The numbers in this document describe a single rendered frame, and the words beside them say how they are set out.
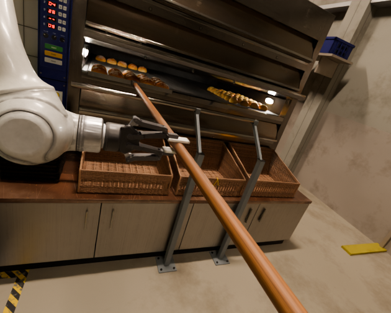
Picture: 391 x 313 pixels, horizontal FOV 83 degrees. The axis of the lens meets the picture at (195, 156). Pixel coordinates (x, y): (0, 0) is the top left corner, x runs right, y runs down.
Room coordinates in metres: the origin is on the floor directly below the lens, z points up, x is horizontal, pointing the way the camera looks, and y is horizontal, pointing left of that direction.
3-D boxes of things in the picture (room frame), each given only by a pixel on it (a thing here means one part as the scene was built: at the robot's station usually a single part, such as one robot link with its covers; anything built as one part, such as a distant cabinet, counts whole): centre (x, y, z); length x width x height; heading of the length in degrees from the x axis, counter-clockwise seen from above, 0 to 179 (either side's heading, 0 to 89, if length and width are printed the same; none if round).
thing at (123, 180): (1.37, 0.45, 0.72); 0.56 x 0.49 x 0.28; 117
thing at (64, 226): (1.56, 0.03, 0.29); 2.42 x 0.56 x 0.58; 118
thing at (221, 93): (2.53, -0.24, 1.21); 0.61 x 0.48 x 0.06; 28
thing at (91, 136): (0.51, 0.27, 1.20); 0.09 x 0.06 x 0.09; 28
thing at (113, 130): (0.55, 0.20, 1.20); 0.09 x 0.07 x 0.08; 118
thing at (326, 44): (3.89, -1.40, 2.14); 0.55 x 0.41 x 0.22; 25
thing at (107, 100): (1.87, 0.07, 1.02); 1.79 x 0.11 x 0.19; 118
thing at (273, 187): (1.93, -0.61, 0.72); 0.56 x 0.49 x 0.28; 116
